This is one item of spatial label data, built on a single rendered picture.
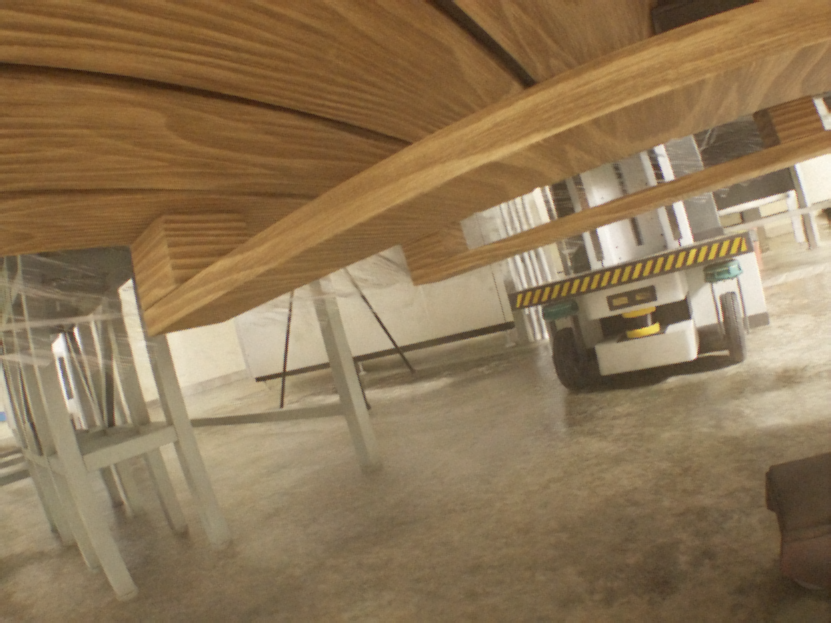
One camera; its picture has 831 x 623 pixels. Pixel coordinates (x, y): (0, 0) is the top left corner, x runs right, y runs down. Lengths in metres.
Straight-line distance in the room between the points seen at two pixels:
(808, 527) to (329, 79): 0.48
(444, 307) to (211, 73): 2.54
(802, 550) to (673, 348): 0.83
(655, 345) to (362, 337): 2.29
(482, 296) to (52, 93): 2.50
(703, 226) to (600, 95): 1.40
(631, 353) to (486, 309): 1.54
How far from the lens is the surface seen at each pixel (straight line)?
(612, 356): 1.21
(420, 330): 2.85
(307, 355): 3.53
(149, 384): 7.11
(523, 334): 2.57
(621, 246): 1.51
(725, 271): 1.21
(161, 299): 0.46
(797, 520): 0.42
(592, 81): 0.21
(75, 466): 0.82
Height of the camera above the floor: 0.34
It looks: level
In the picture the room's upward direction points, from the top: 15 degrees counter-clockwise
